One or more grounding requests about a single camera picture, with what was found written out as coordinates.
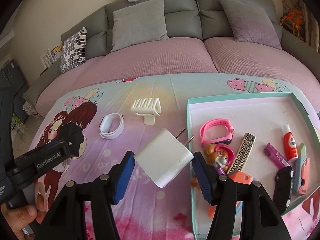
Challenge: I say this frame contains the red white glue bottle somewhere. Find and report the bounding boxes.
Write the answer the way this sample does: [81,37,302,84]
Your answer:
[283,124,298,164]

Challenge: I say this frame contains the orange decorative ornament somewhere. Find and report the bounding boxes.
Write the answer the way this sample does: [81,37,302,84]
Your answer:
[280,7,305,41]

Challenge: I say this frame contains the pink brown puppy figure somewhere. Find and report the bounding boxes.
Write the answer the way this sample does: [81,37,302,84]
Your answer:
[190,143,235,188]

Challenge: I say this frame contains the white smart band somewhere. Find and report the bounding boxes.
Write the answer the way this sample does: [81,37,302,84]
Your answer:
[99,113,125,140]

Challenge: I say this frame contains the cartoon couple printed blanket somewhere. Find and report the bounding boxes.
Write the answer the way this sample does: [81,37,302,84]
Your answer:
[31,73,319,239]

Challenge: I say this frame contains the dark cabinet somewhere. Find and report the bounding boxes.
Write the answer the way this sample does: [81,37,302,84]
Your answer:
[0,60,29,123]

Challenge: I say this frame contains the cream plastic hair claw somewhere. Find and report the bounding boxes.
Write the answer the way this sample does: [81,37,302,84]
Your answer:
[131,98,162,125]

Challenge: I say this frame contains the pink smart watch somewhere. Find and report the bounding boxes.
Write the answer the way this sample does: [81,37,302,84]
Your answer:
[199,118,234,148]

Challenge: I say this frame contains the person left hand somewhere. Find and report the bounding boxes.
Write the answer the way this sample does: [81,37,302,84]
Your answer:
[0,179,51,240]

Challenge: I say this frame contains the patterned beige curtain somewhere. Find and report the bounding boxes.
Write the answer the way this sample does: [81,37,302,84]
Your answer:
[282,0,319,52]

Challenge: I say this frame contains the books beside sofa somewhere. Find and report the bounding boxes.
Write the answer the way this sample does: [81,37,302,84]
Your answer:
[40,45,62,69]

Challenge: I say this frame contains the black toy car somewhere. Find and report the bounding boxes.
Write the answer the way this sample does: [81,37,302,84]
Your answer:
[272,166,294,215]

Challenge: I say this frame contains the black white patterned cushion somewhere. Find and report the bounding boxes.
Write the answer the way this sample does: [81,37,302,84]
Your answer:
[60,26,87,74]

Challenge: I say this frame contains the white power adapter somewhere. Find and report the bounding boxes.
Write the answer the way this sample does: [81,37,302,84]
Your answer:
[134,128,194,188]

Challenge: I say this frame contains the teal shallow cardboard tray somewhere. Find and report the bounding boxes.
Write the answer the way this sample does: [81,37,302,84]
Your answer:
[187,92,319,239]

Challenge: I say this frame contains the grey sofa with pink cover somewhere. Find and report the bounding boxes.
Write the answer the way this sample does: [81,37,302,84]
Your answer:
[23,0,319,116]

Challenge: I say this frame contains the grey purple cushion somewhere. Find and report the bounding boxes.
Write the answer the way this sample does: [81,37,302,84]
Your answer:
[218,0,281,49]

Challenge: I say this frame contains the gold patterned lighter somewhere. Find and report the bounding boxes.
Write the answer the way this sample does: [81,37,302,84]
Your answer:
[227,133,256,175]

